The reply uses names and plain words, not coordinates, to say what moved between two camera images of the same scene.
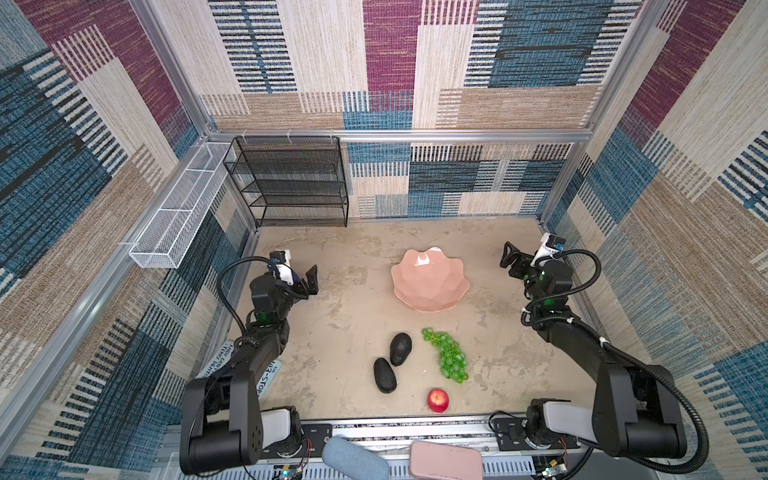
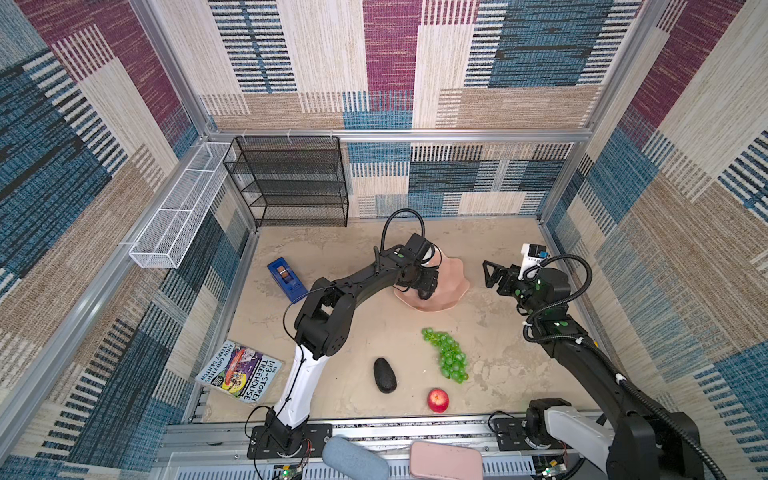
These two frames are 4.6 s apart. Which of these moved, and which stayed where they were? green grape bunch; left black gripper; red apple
Moved: left black gripper
Stayed: red apple; green grape bunch
